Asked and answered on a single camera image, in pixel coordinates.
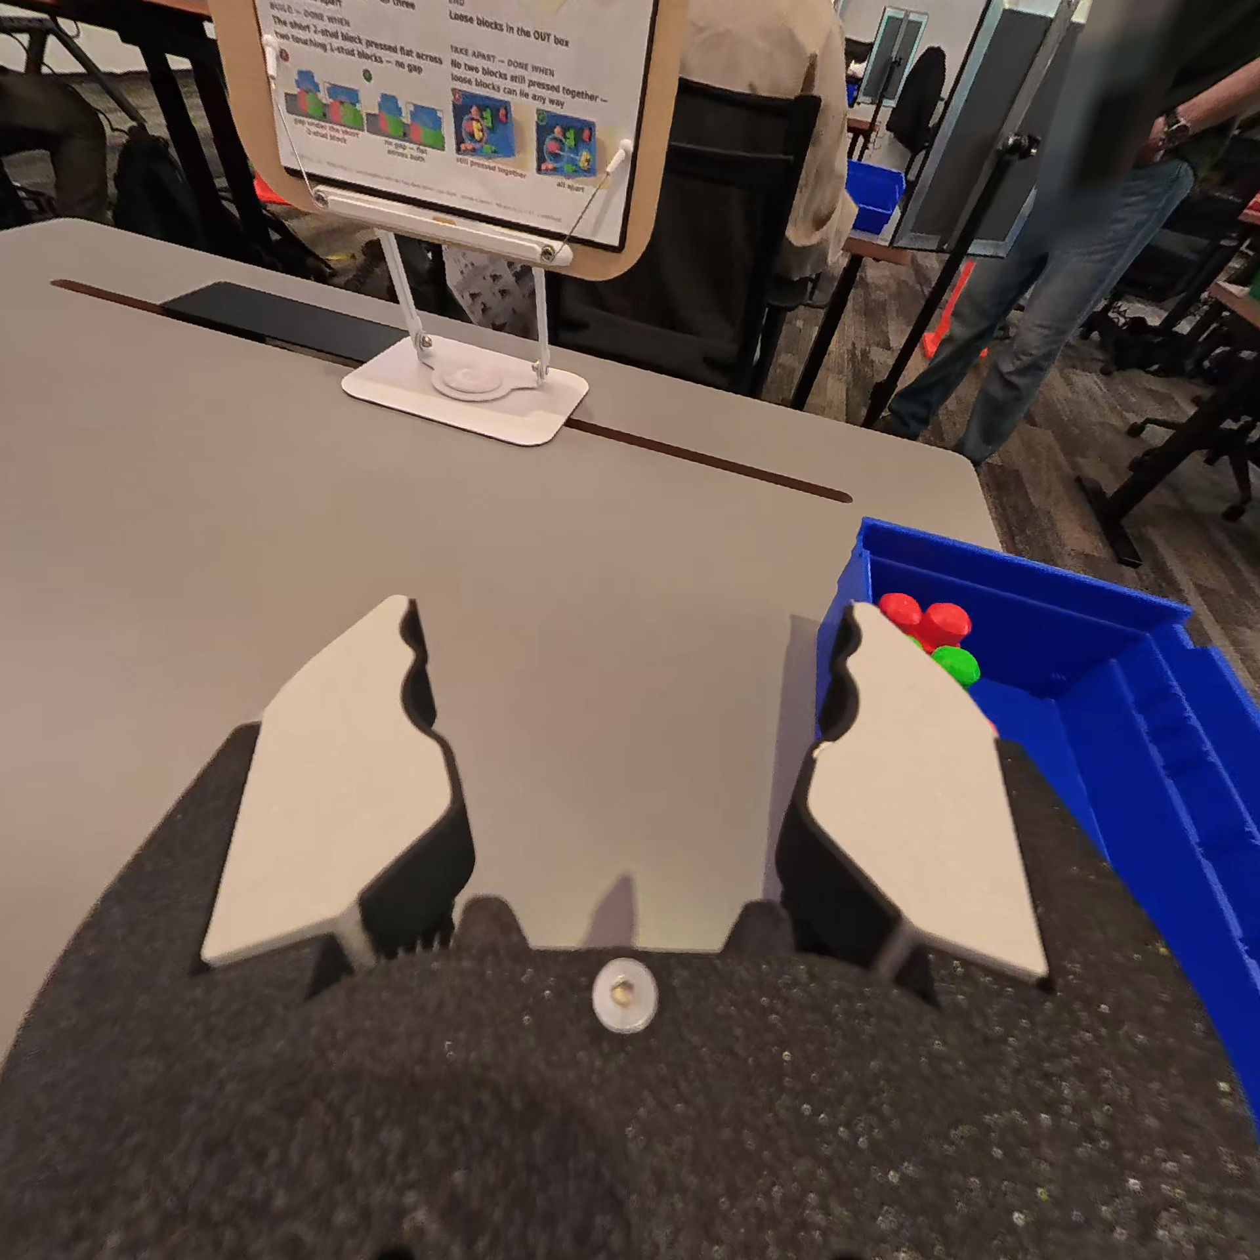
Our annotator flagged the large grey framed panel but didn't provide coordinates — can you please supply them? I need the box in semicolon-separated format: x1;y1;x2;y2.
891;0;1085;260

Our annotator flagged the black hanging jacket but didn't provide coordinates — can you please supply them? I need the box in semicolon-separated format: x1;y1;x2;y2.
887;45;949;159

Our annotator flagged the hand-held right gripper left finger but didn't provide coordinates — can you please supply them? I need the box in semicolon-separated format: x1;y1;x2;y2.
201;593;479;976

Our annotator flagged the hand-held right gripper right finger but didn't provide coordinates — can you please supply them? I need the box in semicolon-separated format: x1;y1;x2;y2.
777;600;1051;991

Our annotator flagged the printed instruction sheet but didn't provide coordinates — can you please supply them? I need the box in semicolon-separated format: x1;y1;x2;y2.
251;0;659;251

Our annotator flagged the black tripod stand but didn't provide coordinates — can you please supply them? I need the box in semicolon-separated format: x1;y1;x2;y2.
863;133;1044;430

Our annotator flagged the small red mega block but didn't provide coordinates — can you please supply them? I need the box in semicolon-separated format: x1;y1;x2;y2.
879;591;975;653

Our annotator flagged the black office chair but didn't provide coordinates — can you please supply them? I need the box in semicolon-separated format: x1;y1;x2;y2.
547;79;823;400

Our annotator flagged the brown background table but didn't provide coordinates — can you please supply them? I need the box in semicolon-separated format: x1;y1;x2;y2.
788;232;917;410
0;0;298;262

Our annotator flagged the green mega block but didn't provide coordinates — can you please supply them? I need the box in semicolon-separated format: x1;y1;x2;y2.
907;634;984;688

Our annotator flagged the white document stand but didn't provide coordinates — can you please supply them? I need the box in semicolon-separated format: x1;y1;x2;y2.
261;34;636;447

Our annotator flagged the black backpack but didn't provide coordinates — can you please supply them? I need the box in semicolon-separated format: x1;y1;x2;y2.
113;126;214;253

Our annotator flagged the small blue background bin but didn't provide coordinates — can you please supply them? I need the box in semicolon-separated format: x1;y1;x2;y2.
848;159;907;238

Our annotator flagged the blue bin with coloured blocks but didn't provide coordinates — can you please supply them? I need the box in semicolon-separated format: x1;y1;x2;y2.
816;516;1260;1124

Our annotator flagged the small grey framed panel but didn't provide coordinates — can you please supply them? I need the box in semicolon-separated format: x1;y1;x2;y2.
857;4;932;109

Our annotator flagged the black rectangular table panel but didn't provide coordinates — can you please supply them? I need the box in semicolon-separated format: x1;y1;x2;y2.
163;283;408;367

